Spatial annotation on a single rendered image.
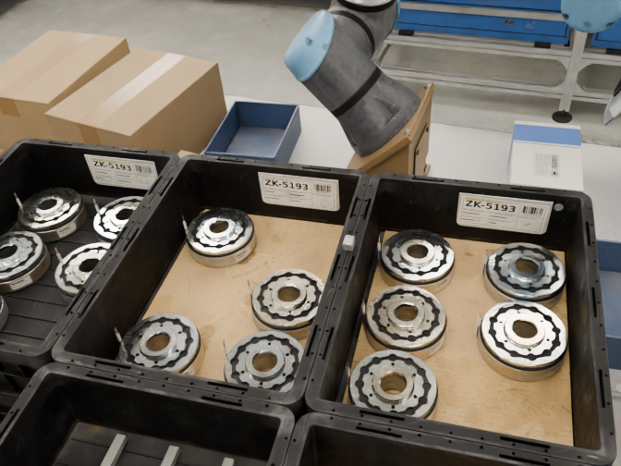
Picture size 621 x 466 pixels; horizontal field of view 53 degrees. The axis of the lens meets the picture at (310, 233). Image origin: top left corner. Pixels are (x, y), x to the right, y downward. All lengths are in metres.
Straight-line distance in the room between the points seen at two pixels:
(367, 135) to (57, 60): 0.77
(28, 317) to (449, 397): 0.59
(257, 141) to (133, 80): 0.29
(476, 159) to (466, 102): 1.55
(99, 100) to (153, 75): 0.13
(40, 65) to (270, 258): 0.83
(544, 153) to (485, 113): 1.60
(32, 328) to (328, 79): 0.61
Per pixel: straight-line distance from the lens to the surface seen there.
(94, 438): 0.82
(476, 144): 1.38
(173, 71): 1.40
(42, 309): 0.98
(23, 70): 1.57
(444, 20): 2.70
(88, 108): 1.34
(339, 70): 1.09
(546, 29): 2.66
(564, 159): 1.22
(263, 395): 0.67
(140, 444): 0.79
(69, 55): 1.58
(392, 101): 1.11
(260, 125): 1.45
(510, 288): 0.86
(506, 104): 2.88
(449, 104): 2.86
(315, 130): 1.43
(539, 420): 0.79
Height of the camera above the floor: 1.49
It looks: 43 degrees down
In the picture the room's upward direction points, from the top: 6 degrees counter-clockwise
